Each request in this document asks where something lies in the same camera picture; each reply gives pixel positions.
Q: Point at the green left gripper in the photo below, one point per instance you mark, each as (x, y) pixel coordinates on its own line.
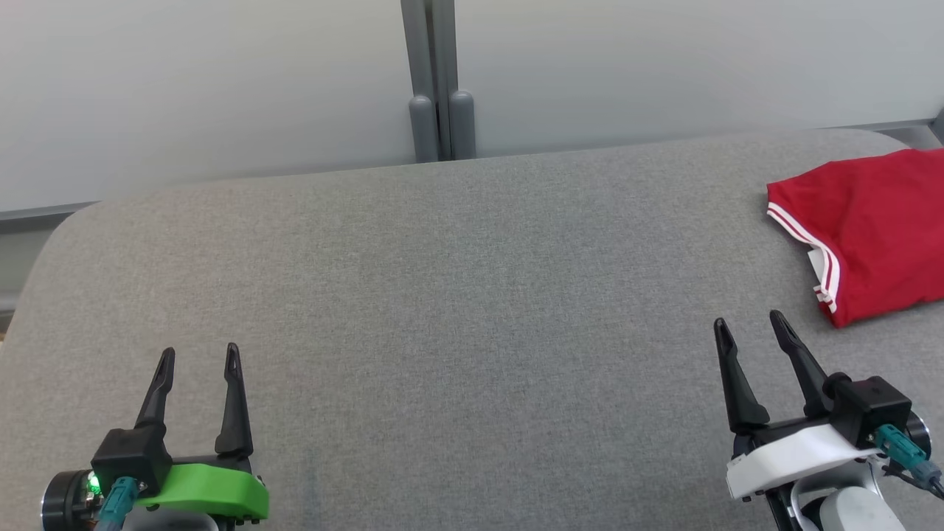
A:
(214, 490)

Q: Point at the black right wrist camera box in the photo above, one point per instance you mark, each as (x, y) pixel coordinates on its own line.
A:
(870, 405)

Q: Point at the red white basketball jersey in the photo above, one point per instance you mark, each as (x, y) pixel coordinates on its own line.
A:
(877, 228)

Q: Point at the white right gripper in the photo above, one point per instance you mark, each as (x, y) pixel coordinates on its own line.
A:
(789, 457)

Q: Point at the grey partition post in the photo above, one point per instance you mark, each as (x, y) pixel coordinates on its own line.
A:
(462, 122)
(423, 129)

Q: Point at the grey fabric sofa cushion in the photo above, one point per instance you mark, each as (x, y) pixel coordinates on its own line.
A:
(442, 332)

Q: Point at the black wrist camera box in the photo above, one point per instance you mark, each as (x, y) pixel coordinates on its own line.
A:
(133, 453)
(870, 405)

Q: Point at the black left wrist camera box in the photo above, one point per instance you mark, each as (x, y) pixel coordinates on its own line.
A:
(133, 453)

